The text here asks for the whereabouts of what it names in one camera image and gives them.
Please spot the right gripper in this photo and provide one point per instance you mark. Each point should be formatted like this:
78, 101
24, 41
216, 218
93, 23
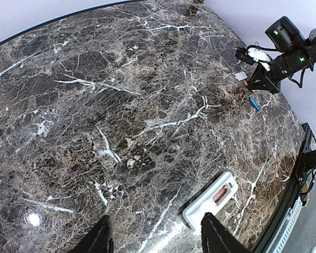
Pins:
262, 80

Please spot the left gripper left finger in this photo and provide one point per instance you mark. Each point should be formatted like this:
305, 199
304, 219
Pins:
98, 239

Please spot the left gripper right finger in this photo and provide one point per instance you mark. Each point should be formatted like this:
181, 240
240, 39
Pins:
216, 238

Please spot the grey battery cover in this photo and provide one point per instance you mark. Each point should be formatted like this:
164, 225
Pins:
240, 76

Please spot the blue battery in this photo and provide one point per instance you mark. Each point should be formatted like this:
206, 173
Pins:
255, 104

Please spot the white remote control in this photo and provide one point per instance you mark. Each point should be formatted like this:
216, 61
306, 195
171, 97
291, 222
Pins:
211, 200

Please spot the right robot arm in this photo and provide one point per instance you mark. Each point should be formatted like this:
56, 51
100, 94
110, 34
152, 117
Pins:
297, 55

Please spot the white slotted cable duct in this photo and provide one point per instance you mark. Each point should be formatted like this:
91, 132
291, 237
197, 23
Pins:
298, 231

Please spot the black front rail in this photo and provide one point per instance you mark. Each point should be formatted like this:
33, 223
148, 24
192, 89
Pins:
299, 185

